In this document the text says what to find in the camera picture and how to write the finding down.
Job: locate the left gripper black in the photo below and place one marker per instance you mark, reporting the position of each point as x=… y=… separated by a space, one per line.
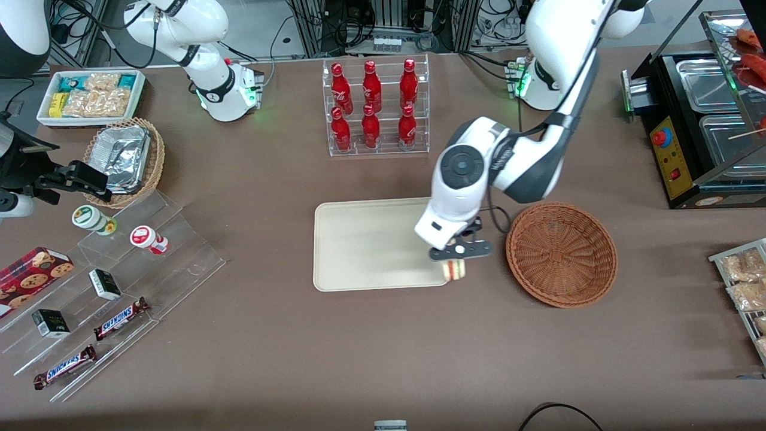
x=474 y=226

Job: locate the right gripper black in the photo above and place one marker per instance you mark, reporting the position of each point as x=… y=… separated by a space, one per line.
x=23 y=168

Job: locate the triangle sandwich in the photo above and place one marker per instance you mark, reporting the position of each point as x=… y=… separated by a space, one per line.
x=455 y=270

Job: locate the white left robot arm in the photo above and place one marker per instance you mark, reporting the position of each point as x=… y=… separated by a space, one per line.
x=574 y=36

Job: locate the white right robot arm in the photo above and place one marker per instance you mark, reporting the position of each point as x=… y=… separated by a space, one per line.
x=209 y=66

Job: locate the light wicker basket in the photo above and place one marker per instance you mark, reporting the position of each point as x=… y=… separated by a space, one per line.
x=157 y=161

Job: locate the beige plastic tray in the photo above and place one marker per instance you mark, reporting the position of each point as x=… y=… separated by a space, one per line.
x=365 y=245

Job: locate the brown round wicker basket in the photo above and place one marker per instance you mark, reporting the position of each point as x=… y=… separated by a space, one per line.
x=562 y=257

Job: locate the tray of packaged pastries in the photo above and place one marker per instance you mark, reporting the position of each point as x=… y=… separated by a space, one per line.
x=718 y=257

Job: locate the green lid yogurt cup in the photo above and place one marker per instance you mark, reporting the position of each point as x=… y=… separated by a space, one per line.
x=87 y=216

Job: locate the silver foil container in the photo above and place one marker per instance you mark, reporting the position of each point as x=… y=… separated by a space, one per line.
x=119 y=155

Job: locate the yellow snack packet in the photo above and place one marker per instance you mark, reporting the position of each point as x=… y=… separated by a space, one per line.
x=55 y=105

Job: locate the clear bag of crackers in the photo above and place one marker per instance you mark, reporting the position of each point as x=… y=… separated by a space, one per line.
x=762 y=346
x=761 y=324
x=102 y=82
x=81 y=103
x=742 y=266
x=114 y=103
x=748 y=296

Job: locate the red lid yogurt cup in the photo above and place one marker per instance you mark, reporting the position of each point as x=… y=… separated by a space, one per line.
x=143 y=236

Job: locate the teal snack packet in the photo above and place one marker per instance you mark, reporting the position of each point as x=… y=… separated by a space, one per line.
x=127 y=81
x=72 y=82

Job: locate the red cookie box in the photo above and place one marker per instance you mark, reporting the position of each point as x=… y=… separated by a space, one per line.
x=30 y=275

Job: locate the white rectangular snack bin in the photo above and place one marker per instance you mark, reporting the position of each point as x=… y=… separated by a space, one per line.
x=139 y=99

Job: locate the small black carton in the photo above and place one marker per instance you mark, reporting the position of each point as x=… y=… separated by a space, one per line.
x=51 y=323
x=105 y=284

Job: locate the red cola bottle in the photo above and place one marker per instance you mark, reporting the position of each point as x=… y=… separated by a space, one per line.
x=341 y=131
x=407 y=129
x=341 y=90
x=409 y=84
x=371 y=87
x=370 y=127

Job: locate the clear acrylic bottle rack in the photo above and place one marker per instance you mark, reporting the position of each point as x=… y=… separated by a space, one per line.
x=356 y=151

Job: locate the clear acrylic stepped stand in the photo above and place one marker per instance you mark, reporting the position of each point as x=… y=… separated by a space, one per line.
x=191 y=263

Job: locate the brown snickers bar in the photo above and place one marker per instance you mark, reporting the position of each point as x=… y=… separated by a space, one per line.
x=64 y=367
x=119 y=319

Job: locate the small grey device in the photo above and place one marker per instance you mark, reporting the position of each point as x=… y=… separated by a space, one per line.
x=390 y=426

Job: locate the white power strip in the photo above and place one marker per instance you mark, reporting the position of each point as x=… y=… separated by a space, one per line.
x=387 y=45

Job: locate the black yellow food warmer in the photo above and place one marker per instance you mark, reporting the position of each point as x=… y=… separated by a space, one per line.
x=664 y=161

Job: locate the steel warmer pan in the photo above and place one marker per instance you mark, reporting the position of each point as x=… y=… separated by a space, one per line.
x=730 y=149
x=706 y=84

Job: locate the wooden skewer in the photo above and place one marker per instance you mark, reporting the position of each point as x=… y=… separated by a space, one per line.
x=745 y=134

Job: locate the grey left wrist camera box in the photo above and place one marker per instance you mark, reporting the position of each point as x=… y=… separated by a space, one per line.
x=428 y=230

